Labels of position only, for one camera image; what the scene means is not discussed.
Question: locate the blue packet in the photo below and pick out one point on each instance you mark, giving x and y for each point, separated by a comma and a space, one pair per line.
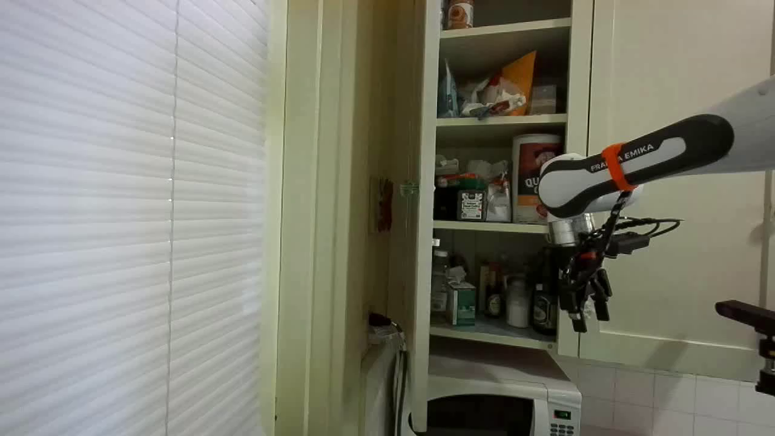
448, 92

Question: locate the brown jar cream label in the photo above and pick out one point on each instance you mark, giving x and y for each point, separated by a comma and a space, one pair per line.
490, 291

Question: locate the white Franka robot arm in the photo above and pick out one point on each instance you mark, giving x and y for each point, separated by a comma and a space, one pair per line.
752, 130

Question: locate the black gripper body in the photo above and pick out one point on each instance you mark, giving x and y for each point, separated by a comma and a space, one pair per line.
576, 271

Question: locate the cream open cabinet door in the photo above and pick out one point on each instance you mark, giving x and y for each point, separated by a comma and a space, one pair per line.
384, 99

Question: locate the white hanging cloth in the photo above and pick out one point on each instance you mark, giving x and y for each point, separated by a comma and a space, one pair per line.
378, 389

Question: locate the cream cabinet with shelves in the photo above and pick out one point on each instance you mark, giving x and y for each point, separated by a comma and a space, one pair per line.
500, 123

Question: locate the green lid spice jar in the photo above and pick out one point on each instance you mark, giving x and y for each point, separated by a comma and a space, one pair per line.
471, 204

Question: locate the dark jar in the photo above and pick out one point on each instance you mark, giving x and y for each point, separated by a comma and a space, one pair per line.
447, 198

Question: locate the white ribbed plastic jar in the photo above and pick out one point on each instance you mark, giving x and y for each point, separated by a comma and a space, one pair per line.
516, 307

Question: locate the white food bag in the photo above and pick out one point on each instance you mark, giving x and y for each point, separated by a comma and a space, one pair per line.
498, 198

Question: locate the white stacked containers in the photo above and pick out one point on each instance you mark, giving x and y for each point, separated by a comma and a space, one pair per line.
544, 99

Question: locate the white microwave oven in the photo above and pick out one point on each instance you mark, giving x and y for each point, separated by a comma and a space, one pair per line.
500, 389

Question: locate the red white small jar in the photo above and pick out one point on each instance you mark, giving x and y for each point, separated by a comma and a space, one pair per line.
458, 13

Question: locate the cream closed cabinet door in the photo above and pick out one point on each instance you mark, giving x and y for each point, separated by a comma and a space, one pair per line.
662, 65

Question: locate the green white carton box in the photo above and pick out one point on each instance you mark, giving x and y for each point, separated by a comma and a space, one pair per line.
464, 307

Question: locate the red ornament on door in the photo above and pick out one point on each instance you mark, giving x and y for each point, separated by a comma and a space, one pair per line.
384, 206

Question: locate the orange white snack bag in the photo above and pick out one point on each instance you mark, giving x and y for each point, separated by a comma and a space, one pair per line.
512, 82

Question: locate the red white oats canister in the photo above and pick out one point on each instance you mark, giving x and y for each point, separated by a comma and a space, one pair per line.
534, 174

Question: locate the black camera on stand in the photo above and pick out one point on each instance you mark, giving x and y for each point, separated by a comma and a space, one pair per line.
746, 315

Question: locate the white window blind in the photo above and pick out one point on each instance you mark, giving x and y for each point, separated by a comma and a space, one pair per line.
130, 218

